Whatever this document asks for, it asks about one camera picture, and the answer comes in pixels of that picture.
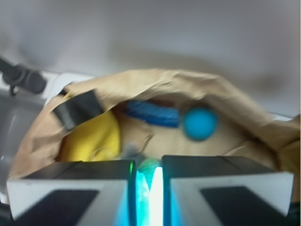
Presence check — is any green plush frog toy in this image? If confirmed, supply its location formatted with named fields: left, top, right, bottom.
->
left=138, top=158, right=160, bottom=188

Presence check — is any blue sponge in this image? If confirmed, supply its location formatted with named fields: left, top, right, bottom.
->
left=126, top=101, right=180, bottom=128

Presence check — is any yellow knitted cloth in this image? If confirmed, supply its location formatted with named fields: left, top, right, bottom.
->
left=57, top=92, right=121, bottom=162

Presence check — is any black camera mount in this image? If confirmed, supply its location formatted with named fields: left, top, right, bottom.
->
left=0, top=58, right=47, bottom=96

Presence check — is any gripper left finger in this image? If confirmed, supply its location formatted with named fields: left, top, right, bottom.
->
left=7, top=160, right=137, bottom=226

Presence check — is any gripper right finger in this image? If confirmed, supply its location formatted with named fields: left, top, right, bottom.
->
left=162, top=155, right=294, bottom=226

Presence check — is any brown paper bag bin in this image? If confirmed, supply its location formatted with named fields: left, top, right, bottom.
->
left=8, top=69, right=301, bottom=202

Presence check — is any white plastic tray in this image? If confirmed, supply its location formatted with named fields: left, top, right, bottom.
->
left=39, top=71, right=95, bottom=105

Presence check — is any blue dimpled ball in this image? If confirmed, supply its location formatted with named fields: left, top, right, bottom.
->
left=182, top=107, right=218, bottom=141

